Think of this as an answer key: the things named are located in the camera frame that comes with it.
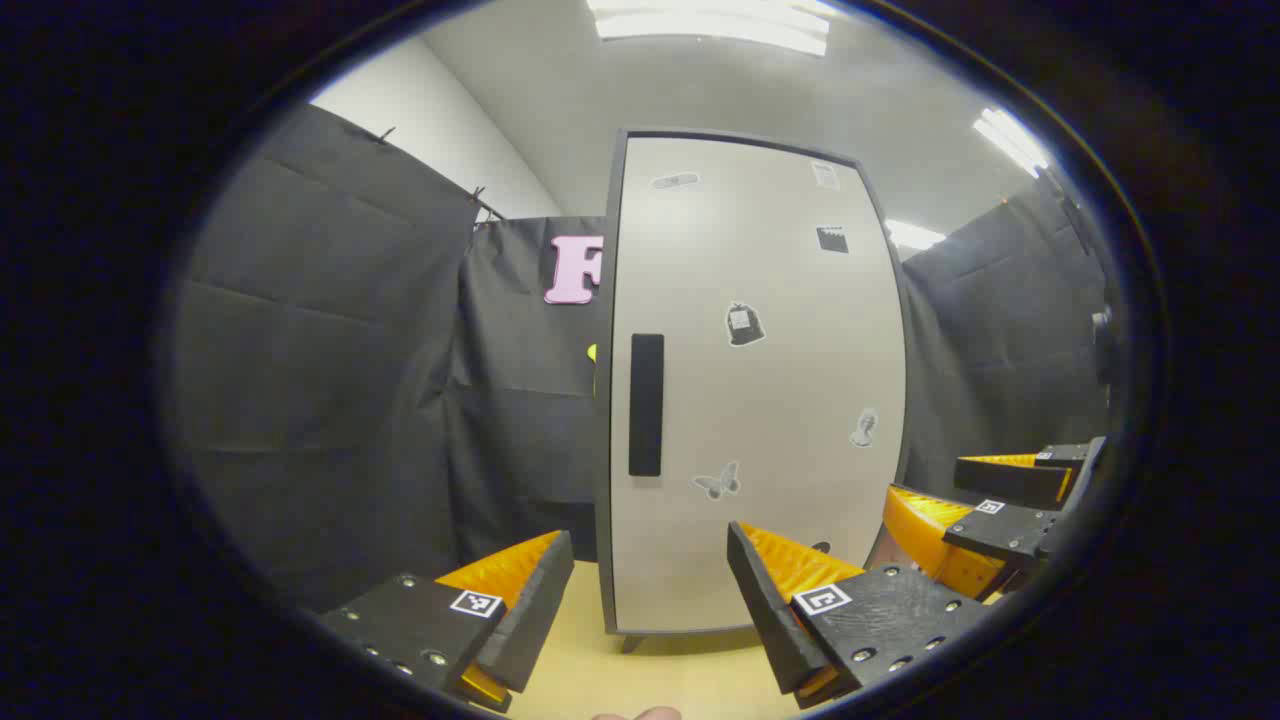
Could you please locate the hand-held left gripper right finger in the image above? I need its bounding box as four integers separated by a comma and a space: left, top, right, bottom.
727, 520, 993, 711

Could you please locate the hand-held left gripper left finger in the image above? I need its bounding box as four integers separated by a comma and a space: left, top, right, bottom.
320, 530, 576, 714

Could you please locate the light grey cabinet door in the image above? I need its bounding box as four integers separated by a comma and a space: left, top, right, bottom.
610, 135, 906, 633

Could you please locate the grey cabinet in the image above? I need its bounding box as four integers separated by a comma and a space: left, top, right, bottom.
595, 128, 911, 653

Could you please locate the black door handle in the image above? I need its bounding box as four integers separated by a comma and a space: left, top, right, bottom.
628, 333, 665, 478

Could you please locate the long ceiling light panel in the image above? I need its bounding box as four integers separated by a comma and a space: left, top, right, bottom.
588, 0, 833, 57

